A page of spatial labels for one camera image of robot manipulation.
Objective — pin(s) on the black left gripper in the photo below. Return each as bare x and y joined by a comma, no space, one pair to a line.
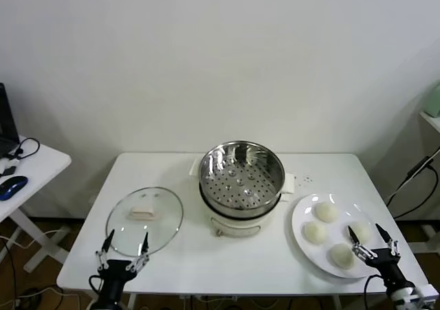
115,270

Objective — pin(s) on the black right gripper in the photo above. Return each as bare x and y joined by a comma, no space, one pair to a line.
386,267

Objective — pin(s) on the white steamed baozi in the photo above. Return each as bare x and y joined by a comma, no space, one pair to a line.
314,233
327,212
342,255
361,231

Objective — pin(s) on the stainless steel steamer basket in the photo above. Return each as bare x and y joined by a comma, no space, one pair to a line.
240,183

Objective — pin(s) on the white round plate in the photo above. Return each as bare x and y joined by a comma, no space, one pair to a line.
338,232

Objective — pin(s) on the glass pot lid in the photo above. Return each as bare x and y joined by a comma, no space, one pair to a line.
161,227

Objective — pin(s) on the white electric cooker base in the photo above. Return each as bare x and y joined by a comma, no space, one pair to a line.
237,225

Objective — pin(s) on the white side table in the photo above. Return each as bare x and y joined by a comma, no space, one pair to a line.
44,162

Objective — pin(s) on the blue computer mouse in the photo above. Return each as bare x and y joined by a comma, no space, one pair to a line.
12,186

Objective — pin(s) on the white shelf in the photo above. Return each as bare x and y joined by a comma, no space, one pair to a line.
431,119

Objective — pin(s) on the small black adapter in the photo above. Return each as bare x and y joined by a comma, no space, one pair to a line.
9,170

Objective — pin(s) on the pale green appliance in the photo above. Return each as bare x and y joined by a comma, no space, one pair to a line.
434,100

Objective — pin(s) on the black monitor screen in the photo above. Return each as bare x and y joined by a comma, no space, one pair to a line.
7,117

